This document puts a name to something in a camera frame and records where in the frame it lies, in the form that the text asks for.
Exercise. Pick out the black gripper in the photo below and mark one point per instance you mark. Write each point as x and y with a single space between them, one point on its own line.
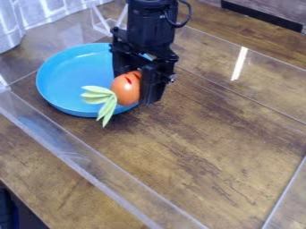
148 35

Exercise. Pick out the orange toy carrot green leaves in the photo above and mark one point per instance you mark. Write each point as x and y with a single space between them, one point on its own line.
123 93

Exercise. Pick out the blue round plastic tray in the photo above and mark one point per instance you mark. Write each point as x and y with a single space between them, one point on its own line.
77 66

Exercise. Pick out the dark baseboard strip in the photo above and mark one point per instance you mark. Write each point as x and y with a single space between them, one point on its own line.
283 23

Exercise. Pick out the white grey patterned curtain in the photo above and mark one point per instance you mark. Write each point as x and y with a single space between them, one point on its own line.
21 15

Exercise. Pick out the clear acrylic triangular bracket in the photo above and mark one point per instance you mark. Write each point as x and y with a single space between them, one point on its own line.
103 24

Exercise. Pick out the clear acrylic enclosure panel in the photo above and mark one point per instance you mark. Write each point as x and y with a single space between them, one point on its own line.
148 206

